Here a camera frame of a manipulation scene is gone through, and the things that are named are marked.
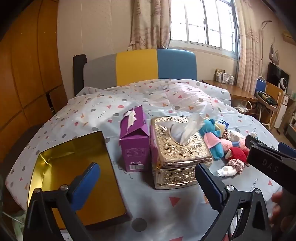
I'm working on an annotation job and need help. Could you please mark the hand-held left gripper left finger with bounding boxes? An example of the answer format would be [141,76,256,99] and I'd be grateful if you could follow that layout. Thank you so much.
[23,162,101,241]

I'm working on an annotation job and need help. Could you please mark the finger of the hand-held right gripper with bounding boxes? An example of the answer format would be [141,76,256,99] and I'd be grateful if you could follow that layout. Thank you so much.
[278,142,296,160]
[245,134,279,153]

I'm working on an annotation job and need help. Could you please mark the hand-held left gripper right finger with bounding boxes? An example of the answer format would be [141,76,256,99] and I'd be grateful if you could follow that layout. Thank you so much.
[195,163,272,241]

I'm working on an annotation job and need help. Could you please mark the gold tin box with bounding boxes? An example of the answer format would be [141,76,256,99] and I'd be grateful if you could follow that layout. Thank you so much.
[27,131,131,226]

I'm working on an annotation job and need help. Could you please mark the pink fuzzy sock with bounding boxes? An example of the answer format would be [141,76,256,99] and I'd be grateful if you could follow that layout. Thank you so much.
[219,139,233,158]

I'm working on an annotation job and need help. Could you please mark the person's right hand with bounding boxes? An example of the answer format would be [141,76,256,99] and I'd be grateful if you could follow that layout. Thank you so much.
[271,192,284,224]

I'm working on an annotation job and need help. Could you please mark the red fuzzy sock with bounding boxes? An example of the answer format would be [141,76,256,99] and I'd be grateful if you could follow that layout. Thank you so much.
[228,147,250,163]

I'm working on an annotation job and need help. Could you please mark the small white sock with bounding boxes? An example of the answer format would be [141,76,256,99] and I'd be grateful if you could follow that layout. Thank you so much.
[217,165,238,178]

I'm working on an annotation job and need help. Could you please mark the pink brown scrunchie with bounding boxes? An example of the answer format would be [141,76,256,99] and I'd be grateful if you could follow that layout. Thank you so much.
[226,159,245,175]

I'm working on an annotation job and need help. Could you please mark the white power strip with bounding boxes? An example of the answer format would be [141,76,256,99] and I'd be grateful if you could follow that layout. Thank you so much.
[237,100,253,114]

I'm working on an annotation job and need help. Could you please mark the white cabinet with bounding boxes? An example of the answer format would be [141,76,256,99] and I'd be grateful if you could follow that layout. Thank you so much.
[274,94,290,129]

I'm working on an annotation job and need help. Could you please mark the blue plush toy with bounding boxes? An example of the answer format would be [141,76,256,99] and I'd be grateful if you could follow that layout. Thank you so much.
[198,119,224,161]

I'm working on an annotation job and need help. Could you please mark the wooden desk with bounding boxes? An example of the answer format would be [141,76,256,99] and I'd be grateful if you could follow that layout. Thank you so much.
[202,80,258,103]

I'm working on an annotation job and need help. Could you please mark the blue folding chair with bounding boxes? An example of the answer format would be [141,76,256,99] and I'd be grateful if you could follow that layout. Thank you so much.
[254,76,267,121]

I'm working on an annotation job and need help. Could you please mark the clear plastic tissue sheet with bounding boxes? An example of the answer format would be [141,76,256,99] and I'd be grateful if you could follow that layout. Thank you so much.
[170,113,204,145]

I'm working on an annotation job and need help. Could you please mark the purple tissue box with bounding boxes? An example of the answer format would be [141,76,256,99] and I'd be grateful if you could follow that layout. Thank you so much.
[119,105,151,172]

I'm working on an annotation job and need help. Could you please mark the black monitor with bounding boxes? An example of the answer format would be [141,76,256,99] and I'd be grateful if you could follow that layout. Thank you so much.
[267,62,290,88]

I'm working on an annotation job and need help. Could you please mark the cluster of beige packets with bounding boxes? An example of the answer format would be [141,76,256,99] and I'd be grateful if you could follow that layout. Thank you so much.
[215,69,235,84]

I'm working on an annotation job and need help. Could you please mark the printed white bed cover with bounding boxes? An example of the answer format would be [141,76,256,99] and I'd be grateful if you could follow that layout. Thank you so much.
[6,78,284,241]

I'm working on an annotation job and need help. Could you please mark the hanging clothes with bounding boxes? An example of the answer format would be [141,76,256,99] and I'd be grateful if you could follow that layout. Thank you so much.
[269,44,281,66]

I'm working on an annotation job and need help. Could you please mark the beige patterned curtain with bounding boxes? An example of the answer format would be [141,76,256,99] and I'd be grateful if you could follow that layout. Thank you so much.
[235,0,263,90]
[128,0,172,52]

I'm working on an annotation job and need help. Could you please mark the wooden wardrobe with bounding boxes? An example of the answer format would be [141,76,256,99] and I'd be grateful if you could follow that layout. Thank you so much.
[0,0,69,164]

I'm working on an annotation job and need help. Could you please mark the grey yellow blue headboard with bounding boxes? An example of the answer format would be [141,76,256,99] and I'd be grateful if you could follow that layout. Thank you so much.
[82,48,197,90]

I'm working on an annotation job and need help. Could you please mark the white ring fan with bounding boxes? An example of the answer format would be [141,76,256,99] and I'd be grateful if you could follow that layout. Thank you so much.
[279,77,290,93]

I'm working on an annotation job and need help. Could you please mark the wall air conditioner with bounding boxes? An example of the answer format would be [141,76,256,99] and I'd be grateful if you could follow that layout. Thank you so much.
[281,31,296,44]

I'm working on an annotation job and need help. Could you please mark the window with white frame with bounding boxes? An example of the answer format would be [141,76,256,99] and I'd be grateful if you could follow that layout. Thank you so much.
[170,0,239,56]

